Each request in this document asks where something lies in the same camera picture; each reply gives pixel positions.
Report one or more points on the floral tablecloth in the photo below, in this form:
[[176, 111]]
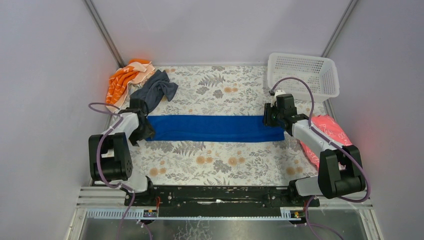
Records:
[[219, 91]]

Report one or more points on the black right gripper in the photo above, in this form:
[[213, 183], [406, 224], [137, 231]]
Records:
[[269, 117]]

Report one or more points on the orange white towel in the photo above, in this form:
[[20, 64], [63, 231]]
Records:
[[136, 72]]

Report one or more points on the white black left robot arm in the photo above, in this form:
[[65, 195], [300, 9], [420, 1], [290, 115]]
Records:
[[110, 160]]

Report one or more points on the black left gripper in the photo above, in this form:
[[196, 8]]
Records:
[[144, 129]]

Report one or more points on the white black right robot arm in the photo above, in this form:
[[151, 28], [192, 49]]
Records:
[[340, 168]]

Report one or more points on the dark grey towel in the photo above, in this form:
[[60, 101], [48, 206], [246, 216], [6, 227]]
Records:
[[154, 89]]

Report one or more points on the blue towel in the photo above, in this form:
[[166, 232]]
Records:
[[214, 128]]

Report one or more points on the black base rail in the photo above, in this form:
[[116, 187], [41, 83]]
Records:
[[218, 201]]

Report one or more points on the white plastic basket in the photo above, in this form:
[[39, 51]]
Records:
[[319, 73]]

